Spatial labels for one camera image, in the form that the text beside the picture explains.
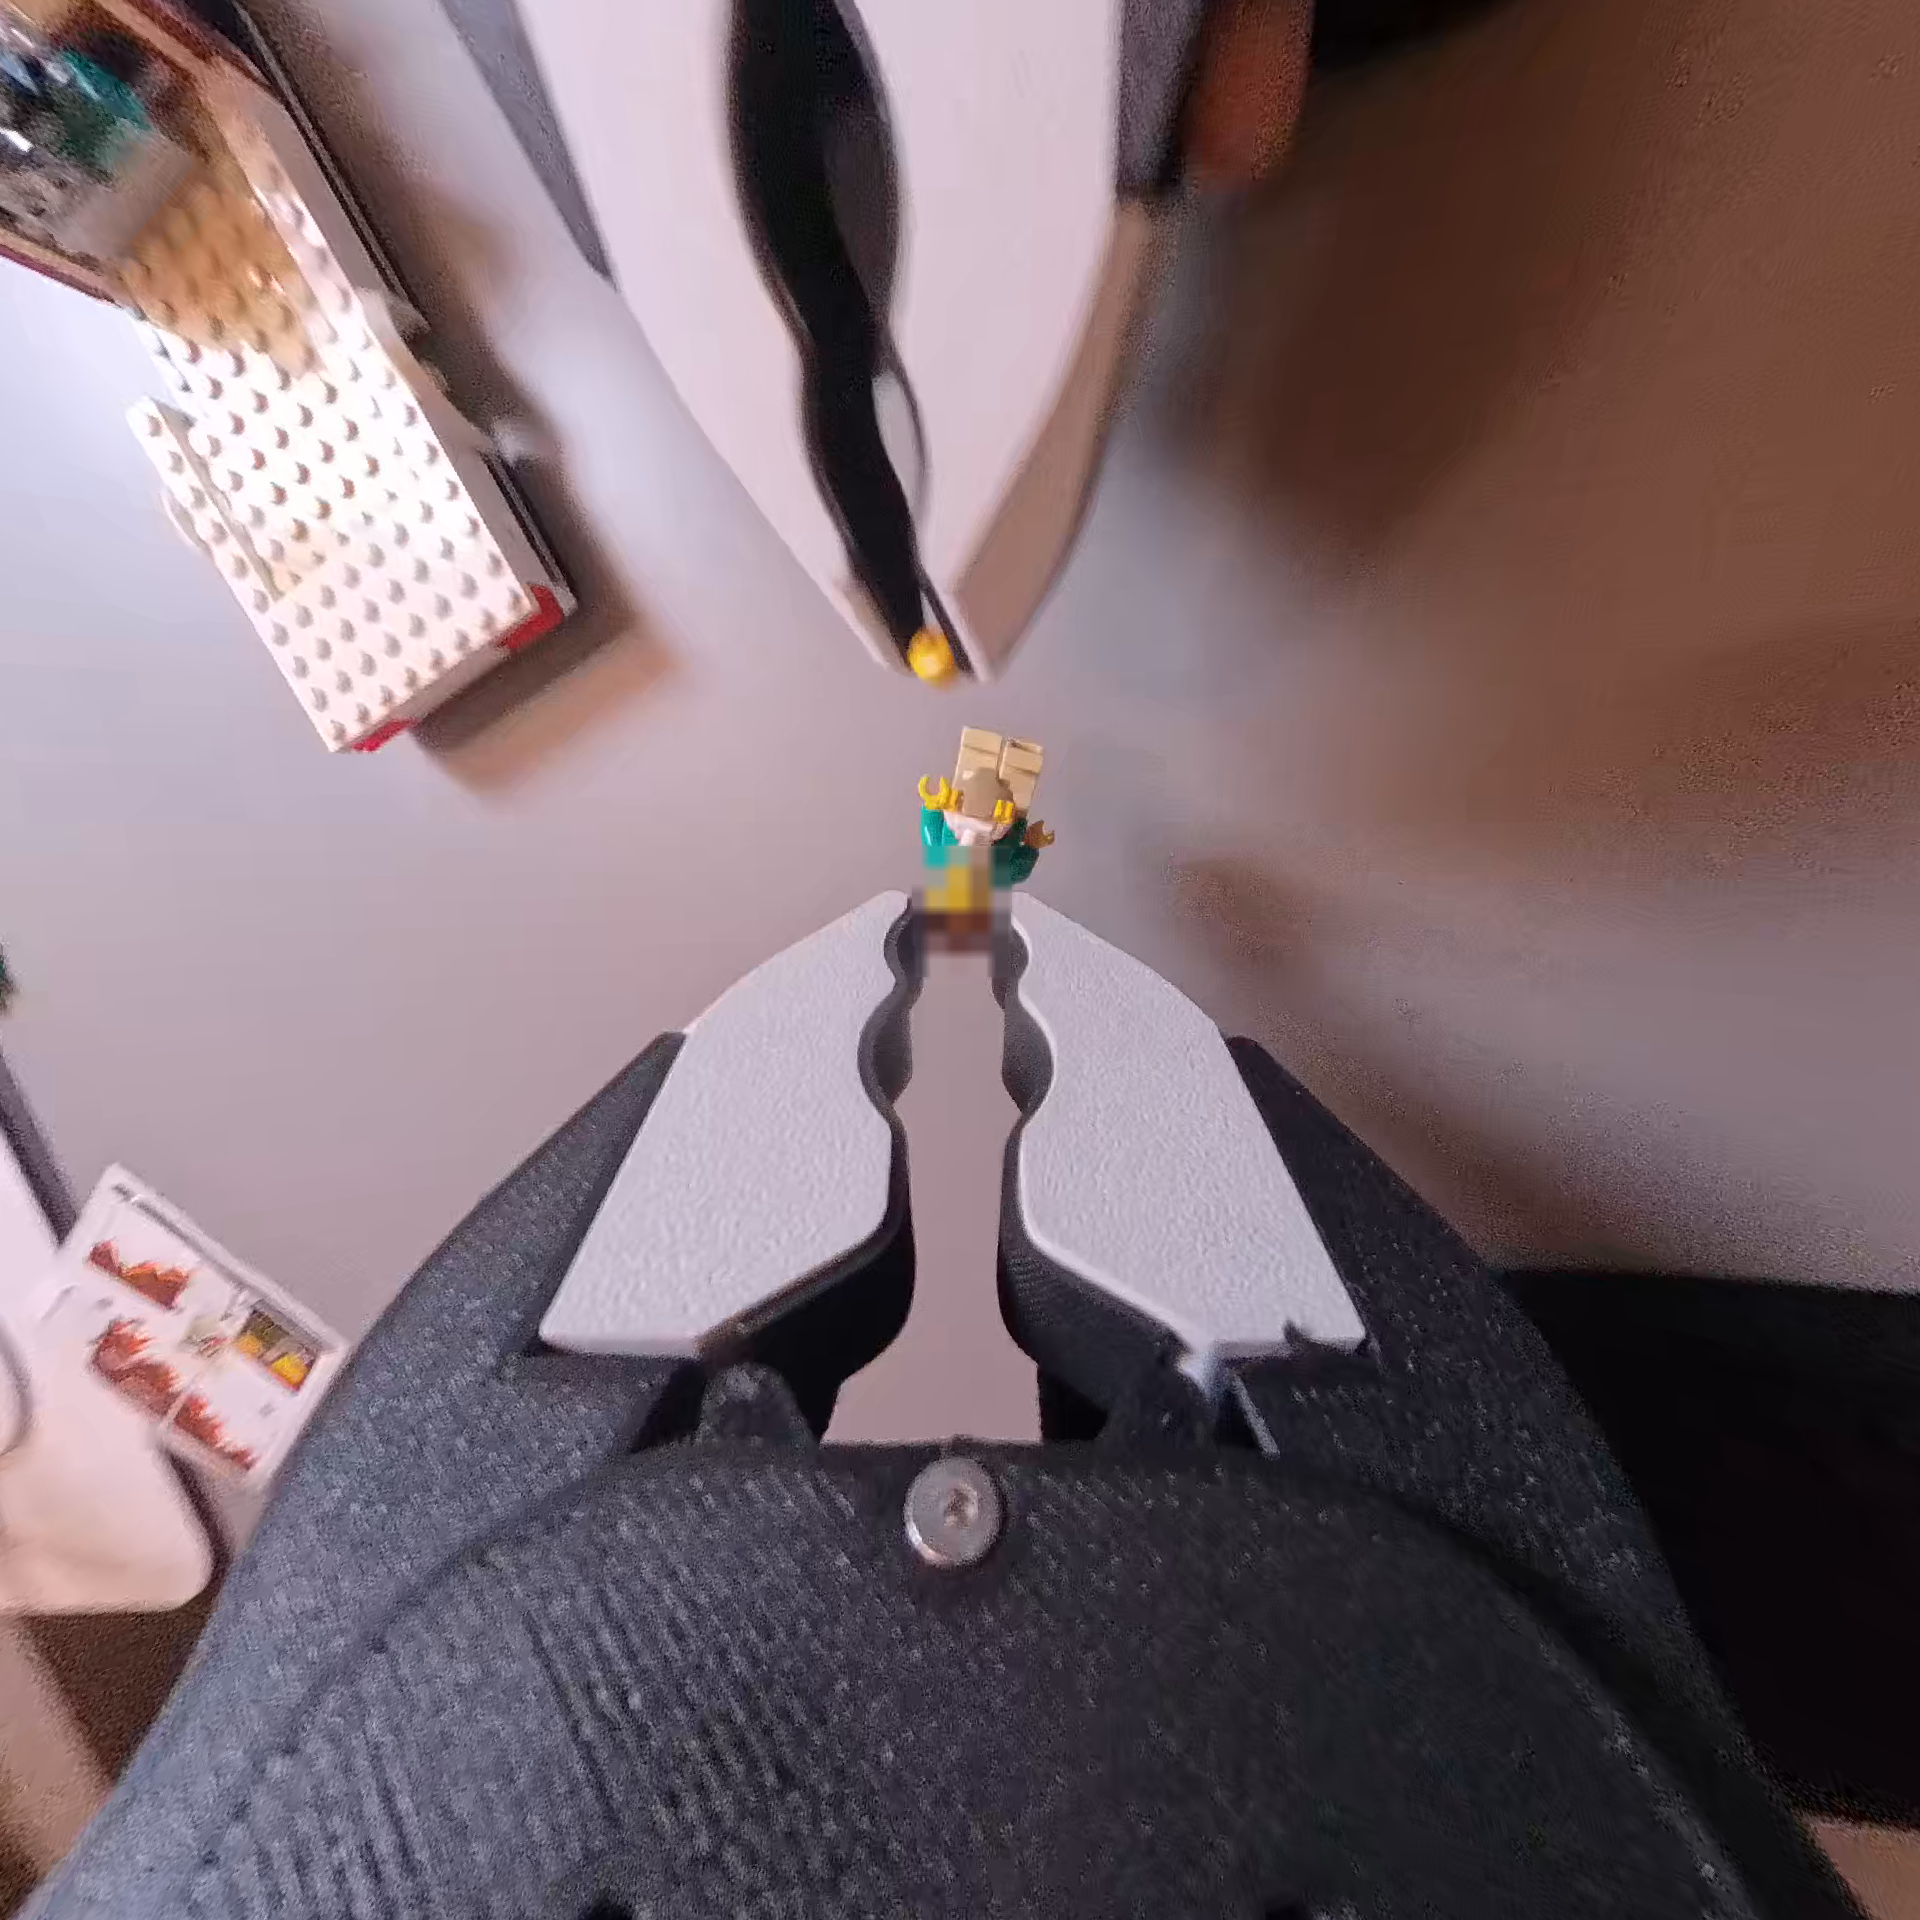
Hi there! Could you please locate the person's right hand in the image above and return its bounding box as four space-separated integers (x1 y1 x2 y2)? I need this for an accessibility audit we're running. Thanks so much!
1184 0 1310 186

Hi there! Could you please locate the white tan lego house model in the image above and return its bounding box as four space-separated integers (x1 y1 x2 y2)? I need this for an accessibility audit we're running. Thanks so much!
0 0 584 755

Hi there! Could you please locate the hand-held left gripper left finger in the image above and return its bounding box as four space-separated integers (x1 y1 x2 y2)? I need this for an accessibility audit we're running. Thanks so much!
538 891 922 1360

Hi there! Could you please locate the white book stand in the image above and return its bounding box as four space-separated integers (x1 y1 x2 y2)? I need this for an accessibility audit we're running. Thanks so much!
0 1119 216 1619

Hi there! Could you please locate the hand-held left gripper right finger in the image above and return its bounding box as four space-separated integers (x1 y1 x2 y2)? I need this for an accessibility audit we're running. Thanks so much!
994 896 1369 1386

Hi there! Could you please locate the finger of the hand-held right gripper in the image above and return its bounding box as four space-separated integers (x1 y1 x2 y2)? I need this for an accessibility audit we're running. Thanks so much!
517 0 905 673
856 0 1168 683

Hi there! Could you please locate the green minifigure torso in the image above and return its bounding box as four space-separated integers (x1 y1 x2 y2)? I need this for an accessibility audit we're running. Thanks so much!
914 771 1060 890

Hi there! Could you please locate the lego sticker sheet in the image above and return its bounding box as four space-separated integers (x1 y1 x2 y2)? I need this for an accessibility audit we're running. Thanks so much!
37 1169 350 1490

